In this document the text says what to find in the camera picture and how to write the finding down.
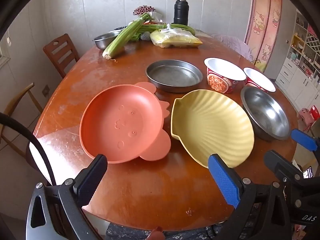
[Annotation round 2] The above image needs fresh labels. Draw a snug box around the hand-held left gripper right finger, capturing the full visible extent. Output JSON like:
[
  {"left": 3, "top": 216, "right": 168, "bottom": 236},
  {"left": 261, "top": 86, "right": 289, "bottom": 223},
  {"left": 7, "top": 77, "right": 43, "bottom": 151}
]
[{"left": 208, "top": 154, "right": 292, "bottom": 240}]

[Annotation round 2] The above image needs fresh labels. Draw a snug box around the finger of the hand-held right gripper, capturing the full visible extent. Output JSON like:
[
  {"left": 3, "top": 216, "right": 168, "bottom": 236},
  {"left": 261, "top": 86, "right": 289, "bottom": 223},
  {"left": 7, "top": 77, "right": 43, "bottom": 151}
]
[
  {"left": 264, "top": 150, "right": 304, "bottom": 188},
  {"left": 291, "top": 129, "right": 320, "bottom": 153}
]

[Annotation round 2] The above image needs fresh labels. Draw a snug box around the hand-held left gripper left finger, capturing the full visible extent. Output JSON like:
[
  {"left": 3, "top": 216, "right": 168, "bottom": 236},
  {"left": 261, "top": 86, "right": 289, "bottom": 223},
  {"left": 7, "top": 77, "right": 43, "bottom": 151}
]
[{"left": 26, "top": 154, "right": 108, "bottom": 240}]

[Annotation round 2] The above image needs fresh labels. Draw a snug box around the shiny steel bowl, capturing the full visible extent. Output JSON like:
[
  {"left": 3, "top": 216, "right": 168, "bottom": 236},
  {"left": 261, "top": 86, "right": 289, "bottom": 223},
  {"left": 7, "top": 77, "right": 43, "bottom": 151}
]
[{"left": 240, "top": 86, "right": 292, "bottom": 141}]

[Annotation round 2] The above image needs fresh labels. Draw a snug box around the yellow shell-shaped plate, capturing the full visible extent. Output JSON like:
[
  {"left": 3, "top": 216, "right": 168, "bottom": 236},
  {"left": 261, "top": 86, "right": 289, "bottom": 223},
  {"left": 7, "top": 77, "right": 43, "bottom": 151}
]
[{"left": 171, "top": 89, "right": 255, "bottom": 168}]

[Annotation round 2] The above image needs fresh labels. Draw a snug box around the small red printed bowl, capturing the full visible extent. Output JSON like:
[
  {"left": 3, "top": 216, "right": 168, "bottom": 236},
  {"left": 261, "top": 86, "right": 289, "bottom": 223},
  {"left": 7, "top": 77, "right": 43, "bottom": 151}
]
[{"left": 243, "top": 67, "right": 276, "bottom": 92}]

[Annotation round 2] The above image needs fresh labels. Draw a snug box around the large red printed bowl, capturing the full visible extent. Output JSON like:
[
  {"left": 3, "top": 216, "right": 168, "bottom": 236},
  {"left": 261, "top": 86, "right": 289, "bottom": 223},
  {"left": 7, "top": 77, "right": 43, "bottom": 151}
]
[{"left": 204, "top": 58, "right": 247, "bottom": 94}]

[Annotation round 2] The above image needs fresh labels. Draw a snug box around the round metal pan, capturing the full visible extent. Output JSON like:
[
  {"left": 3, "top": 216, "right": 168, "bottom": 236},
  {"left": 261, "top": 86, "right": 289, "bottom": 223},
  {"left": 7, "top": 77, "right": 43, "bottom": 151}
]
[{"left": 146, "top": 59, "right": 203, "bottom": 93}]

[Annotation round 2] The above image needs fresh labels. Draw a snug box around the pink plastic stool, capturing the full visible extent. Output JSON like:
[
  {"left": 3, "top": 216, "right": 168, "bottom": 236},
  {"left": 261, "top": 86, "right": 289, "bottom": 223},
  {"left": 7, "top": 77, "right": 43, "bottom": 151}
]
[{"left": 297, "top": 107, "right": 313, "bottom": 130}]

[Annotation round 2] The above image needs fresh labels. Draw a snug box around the red plastic stool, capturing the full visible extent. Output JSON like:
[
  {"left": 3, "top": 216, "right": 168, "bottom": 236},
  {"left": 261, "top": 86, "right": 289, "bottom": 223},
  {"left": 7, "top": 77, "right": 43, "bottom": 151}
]
[{"left": 309, "top": 105, "right": 320, "bottom": 120}]

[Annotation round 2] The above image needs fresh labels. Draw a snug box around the white shelf cabinet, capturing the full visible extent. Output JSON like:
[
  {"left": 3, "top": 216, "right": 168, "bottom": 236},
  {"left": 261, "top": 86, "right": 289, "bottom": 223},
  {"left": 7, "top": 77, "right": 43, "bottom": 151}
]
[{"left": 275, "top": 9, "right": 320, "bottom": 105}]

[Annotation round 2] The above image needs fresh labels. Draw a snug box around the chair with dark seat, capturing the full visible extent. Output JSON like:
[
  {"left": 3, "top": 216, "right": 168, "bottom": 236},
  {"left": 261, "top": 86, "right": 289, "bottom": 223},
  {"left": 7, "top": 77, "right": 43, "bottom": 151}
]
[{"left": 0, "top": 82, "right": 43, "bottom": 153}]

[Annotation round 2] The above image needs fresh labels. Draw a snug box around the purple cloth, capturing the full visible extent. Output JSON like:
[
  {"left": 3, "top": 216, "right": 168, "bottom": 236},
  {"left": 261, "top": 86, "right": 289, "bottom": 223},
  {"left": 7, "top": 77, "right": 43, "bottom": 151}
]
[{"left": 211, "top": 34, "right": 255, "bottom": 62}]

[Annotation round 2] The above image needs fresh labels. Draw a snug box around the pink cartoon cat curtain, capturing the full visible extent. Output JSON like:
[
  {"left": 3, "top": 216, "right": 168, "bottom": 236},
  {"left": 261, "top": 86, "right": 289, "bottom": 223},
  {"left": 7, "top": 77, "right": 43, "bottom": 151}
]
[{"left": 244, "top": 0, "right": 283, "bottom": 73}]

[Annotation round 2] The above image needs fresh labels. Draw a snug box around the brown wooden slatted chair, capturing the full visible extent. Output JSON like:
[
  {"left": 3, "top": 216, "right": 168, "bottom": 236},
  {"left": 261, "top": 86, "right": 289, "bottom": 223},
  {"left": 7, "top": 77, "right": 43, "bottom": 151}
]
[{"left": 43, "top": 33, "right": 80, "bottom": 79}]

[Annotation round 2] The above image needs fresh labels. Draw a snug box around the steel basin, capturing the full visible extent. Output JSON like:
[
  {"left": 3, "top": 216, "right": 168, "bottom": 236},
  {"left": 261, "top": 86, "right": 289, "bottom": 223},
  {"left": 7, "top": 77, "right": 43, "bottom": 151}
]
[{"left": 93, "top": 31, "right": 140, "bottom": 50}]

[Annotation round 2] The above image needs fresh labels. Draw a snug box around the celery bunch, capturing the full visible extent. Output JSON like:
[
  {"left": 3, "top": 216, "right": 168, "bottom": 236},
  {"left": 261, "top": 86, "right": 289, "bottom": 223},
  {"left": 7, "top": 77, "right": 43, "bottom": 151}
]
[{"left": 102, "top": 12, "right": 154, "bottom": 60}]

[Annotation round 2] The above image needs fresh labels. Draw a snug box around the plastic bag of corn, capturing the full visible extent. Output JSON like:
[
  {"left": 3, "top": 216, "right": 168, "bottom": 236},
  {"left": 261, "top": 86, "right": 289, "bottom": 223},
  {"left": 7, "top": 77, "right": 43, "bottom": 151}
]
[{"left": 149, "top": 29, "right": 203, "bottom": 48}]

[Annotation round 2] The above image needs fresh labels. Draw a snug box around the bundle of green stems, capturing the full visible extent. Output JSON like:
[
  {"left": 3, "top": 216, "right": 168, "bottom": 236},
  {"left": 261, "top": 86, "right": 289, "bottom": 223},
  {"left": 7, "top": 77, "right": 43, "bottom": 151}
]
[{"left": 140, "top": 24, "right": 196, "bottom": 35}]

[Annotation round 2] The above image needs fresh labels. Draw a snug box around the black thermos bottle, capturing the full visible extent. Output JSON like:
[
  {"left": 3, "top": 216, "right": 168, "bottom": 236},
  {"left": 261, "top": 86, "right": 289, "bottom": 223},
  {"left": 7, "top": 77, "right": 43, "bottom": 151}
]
[{"left": 173, "top": 0, "right": 188, "bottom": 26}]

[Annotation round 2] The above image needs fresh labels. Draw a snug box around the black cable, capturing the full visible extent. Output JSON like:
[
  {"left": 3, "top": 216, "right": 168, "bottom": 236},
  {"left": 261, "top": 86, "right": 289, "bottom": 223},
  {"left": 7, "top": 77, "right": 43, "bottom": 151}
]
[{"left": 0, "top": 112, "right": 57, "bottom": 186}]

